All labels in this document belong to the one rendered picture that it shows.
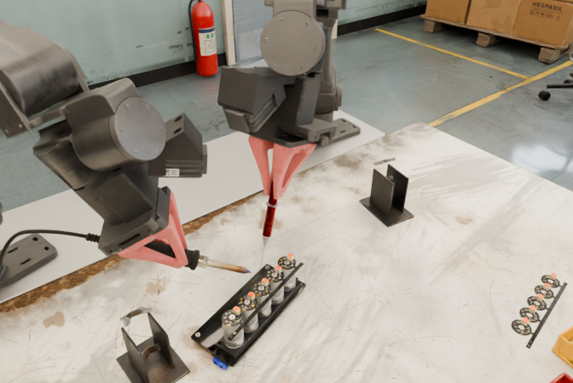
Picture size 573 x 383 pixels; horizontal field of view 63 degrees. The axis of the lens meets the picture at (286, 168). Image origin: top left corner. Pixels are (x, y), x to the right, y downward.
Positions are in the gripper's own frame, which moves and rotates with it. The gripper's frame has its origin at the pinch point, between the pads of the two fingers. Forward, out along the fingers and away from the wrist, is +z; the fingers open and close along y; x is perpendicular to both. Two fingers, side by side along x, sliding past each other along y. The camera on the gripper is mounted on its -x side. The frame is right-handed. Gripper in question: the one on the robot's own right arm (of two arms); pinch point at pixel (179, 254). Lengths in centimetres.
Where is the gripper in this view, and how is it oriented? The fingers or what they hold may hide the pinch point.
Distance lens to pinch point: 57.9
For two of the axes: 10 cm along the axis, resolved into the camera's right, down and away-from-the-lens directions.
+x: -8.7, 4.8, 1.4
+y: -1.7, -5.4, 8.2
